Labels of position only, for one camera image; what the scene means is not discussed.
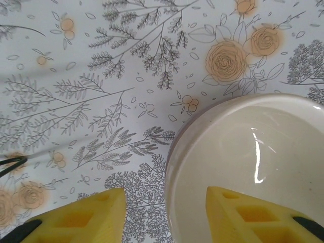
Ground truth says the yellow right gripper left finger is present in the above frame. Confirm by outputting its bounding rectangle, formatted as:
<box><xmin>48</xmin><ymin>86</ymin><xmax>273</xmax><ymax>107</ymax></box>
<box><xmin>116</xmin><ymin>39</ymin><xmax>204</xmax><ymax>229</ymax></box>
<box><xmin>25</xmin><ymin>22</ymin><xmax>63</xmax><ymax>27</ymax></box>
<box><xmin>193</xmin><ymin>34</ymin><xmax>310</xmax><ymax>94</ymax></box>
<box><xmin>0</xmin><ymin>188</ymin><xmax>127</xmax><ymax>243</ymax></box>

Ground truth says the black wire dish rack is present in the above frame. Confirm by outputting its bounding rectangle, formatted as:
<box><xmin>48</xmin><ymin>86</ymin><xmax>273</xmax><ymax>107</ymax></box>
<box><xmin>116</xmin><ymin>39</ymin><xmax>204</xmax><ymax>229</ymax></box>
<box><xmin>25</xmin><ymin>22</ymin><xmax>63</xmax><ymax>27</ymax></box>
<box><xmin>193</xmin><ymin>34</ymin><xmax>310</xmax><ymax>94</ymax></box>
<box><xmin>0</xmin><ymin>156</ymin><xmax>28</xmax><ymax>178</ymax></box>

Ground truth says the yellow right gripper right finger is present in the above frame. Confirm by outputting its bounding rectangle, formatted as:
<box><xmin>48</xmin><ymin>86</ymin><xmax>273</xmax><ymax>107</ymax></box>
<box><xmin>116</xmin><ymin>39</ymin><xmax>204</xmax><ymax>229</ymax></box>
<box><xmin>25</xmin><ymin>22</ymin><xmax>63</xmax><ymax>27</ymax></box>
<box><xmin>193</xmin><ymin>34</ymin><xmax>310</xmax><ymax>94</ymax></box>
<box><xmin>206</xmin><ymin>186</ymin><xmax>324</xmax><ymax>243</ymax></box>

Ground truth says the cream ceramic bowl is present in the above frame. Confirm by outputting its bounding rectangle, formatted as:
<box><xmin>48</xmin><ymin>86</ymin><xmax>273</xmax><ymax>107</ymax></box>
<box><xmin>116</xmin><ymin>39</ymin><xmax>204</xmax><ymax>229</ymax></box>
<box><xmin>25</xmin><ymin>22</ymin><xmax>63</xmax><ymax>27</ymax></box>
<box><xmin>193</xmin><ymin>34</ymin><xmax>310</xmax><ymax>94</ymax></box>
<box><xmin>164</xmin><ymin>93</ymin><xmax>324</xmax><ymax>243</ymax></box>

